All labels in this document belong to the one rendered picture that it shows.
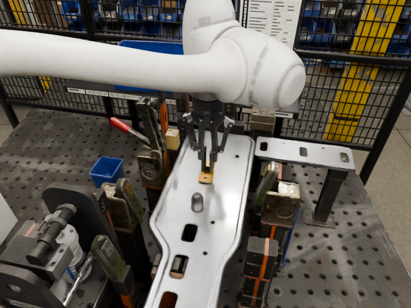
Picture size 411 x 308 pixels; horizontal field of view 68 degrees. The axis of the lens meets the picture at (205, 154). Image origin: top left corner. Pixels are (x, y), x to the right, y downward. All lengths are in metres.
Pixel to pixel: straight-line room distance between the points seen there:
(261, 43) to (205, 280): 0.46
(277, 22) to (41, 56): 0.88
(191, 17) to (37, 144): 1.19
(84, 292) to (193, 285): 0.23
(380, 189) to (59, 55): 2.29
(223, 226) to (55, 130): 1.16
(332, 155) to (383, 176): 1.65
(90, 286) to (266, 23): 0.98
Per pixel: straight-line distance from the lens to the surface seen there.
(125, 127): 0.85
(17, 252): 0.61
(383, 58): 1.30
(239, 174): 0.87
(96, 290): 0.74
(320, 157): 0.98
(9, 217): 1.28
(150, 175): 0.90
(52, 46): 0.50
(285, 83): 0.48
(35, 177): 1.46
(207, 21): 0.60
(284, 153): 0.96
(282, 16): 1.20
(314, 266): 1.09
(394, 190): 2.55
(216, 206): 0.78
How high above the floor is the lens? 1.60
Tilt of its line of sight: 41 degrees down
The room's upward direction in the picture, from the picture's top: straight up
